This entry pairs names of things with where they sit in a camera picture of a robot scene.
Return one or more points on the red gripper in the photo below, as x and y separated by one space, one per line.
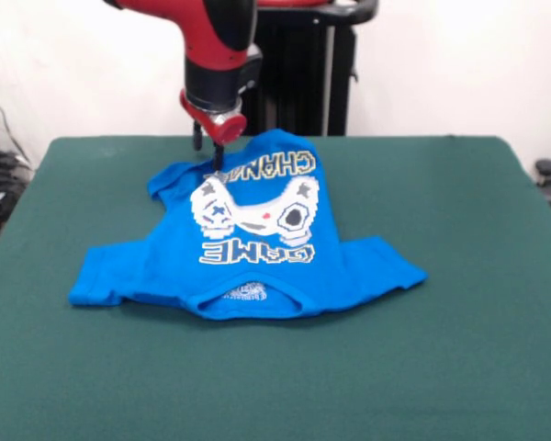
222 126

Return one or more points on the blue printed t-shirt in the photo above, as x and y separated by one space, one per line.
165 275

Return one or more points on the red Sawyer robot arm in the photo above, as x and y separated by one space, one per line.
216 46

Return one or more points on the dark green table cloth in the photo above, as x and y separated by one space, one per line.
165 390

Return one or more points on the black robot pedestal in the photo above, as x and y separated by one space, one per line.
303 69

